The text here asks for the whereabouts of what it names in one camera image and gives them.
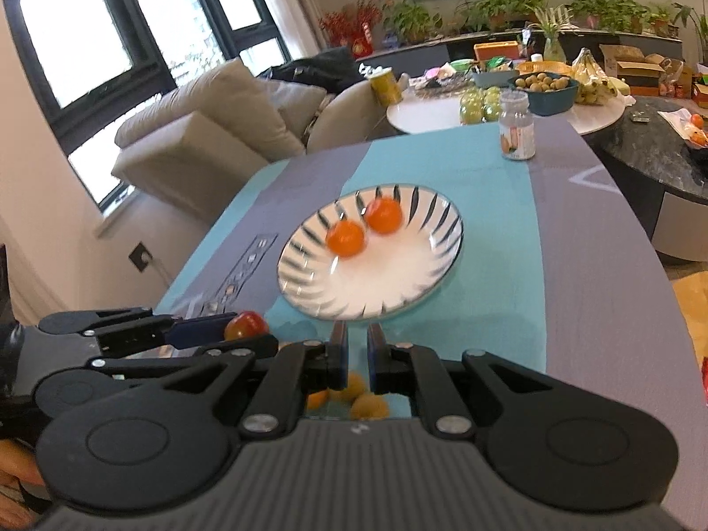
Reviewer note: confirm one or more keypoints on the pack of green balls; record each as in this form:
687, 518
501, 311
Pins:
478, 107

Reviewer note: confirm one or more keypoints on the person's left hand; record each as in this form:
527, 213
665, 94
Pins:
19, 462

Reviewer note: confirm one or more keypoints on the striped white ceramic bowl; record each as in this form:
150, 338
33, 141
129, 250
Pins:
381, 282

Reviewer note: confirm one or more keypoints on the teal tray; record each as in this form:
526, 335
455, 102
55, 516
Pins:
492, 78

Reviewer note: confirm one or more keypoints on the small dark remote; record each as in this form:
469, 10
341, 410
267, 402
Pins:
641, 119

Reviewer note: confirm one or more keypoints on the orange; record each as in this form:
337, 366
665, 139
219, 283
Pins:
345, 238
383, 214
318, 399
357, 386

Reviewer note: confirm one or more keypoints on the yellow can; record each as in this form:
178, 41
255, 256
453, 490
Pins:
384, 87

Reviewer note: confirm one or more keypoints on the clear jar with white lid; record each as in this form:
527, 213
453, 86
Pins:
517, 133

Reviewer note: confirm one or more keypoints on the dark clothing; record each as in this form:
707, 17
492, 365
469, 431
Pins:
321, 69

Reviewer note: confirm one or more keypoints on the round white table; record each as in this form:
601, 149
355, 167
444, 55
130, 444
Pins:
426, 113

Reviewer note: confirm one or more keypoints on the blue bowl of brown fruits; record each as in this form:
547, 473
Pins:
545, 97

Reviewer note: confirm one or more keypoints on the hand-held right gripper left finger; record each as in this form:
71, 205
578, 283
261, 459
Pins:
338, 354

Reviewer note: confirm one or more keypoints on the teal and grey tablecloth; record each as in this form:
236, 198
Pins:
525, 265

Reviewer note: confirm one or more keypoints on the green potted plant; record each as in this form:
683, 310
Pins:
409, 21
500, 8
608, 11

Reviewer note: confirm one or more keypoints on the beige sofa pillow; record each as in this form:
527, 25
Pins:
301, 113

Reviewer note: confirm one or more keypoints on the cardboard box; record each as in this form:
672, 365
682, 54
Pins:
641, 69

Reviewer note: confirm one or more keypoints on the bunch of bananas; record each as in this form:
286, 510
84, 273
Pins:
592, 80

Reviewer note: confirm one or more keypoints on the orange box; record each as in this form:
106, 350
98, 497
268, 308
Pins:
498, 51

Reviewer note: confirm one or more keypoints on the plastic bag of oranges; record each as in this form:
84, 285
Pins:
691, 130

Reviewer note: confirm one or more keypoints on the beige sofa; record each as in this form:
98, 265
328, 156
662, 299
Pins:
210, 138

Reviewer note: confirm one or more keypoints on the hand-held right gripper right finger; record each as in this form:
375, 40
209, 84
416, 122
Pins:
377, 357

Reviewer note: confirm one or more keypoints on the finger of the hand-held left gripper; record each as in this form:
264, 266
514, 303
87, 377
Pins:
202, 329
166, 358

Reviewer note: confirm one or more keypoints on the red flower decoration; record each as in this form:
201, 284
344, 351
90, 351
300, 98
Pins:
354, 22

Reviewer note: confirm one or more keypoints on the dark marble table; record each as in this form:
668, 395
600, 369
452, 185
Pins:
647, 160

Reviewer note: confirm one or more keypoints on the glass vase with plant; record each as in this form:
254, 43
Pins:
553, 38

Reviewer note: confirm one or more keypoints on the black framed window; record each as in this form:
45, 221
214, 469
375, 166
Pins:
110, 50

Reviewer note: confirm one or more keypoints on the orange basket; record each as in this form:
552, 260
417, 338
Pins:
545, 67

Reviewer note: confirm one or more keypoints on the black wall socket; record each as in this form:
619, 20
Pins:
142, 256

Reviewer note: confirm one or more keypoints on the red apple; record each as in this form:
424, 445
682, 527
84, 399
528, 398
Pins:
249, 325

